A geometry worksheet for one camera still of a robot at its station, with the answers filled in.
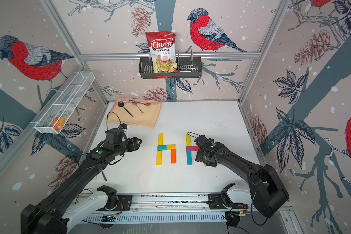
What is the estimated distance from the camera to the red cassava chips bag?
828 millimetres

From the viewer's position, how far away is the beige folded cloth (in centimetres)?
109

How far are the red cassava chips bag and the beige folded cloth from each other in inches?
14.6
